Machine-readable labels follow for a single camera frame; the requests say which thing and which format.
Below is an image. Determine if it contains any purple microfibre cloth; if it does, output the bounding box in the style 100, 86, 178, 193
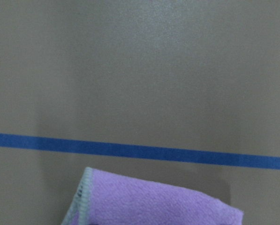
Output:
62, 167, 243, 225

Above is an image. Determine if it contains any brown paper table mat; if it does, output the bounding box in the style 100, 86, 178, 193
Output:
0, 0, 280, 225

